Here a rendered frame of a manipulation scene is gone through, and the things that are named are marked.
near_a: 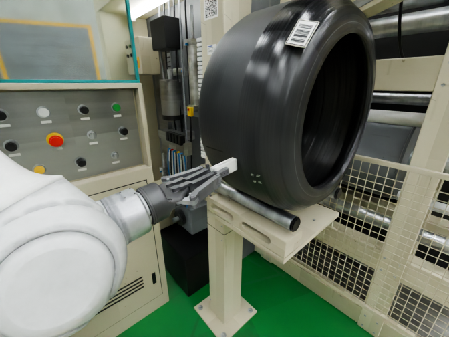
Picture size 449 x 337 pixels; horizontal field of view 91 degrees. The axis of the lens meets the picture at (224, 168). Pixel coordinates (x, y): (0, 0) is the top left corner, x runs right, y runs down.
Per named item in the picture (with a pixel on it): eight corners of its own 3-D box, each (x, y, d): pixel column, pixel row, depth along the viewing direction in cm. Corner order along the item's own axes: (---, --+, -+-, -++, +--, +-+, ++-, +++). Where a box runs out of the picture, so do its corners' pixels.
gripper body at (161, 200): (147, 200, 36) (193, 178, 41) (128, 183, 42) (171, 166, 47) (158, 234, 40) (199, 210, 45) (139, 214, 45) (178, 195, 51)
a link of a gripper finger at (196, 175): (171, 201, 45) (168, 199, 46) (212, 180, 52) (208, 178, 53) (167, 185, 44) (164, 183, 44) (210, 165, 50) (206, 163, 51)
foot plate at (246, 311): (194, 308, 133) (193, 305, 132) (226, 283, 149) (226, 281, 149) (222, 345, 114) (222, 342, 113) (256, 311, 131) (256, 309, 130)
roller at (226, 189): (213, 192, 86) (211, 182, 84) (222, 186, 88) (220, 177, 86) (292, 235, 61) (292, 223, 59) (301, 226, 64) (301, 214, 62)
